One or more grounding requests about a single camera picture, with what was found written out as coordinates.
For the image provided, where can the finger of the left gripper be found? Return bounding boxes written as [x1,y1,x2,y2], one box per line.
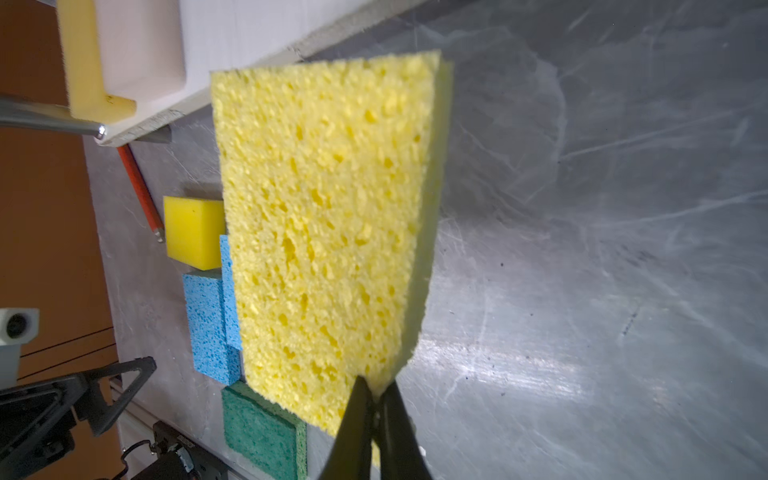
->
[71,356,158,437]

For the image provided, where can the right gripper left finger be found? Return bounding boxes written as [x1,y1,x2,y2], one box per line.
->
[319,376,375,480]

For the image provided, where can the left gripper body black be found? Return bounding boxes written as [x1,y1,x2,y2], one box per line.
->
[1,374,87,479]

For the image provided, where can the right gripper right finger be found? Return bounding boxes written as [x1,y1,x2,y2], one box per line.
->
[374,382,433,480]

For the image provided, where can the yellow porous sponge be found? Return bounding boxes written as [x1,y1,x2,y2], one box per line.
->
[211,50,453,435]

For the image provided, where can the long yellow foam sponge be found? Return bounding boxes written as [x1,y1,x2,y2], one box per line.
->
[56,0,136,124]

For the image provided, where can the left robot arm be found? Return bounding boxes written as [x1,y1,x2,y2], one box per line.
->
[1,357,229,479]

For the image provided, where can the white two-tier shelf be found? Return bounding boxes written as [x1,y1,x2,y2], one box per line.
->
[0,0,427,148]

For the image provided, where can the green scouring pad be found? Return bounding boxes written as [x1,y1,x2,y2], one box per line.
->
[222,381,308,480]

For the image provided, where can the left blue sponge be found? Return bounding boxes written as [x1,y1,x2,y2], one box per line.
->
[182,269,241,386]

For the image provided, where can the blue sponge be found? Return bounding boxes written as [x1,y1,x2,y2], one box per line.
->
[220,235,242,351]
[182,269,241,386]

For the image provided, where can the right blue sponge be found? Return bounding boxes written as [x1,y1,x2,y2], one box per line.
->
[220,235,242,351]

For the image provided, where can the red hex key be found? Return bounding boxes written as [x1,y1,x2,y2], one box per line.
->
[117,145,165,243]

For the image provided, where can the small thick yellow sponge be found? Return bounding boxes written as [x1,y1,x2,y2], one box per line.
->
[163,196,226,270]

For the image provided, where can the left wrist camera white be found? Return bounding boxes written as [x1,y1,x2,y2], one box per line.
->
[0,308,40,390]

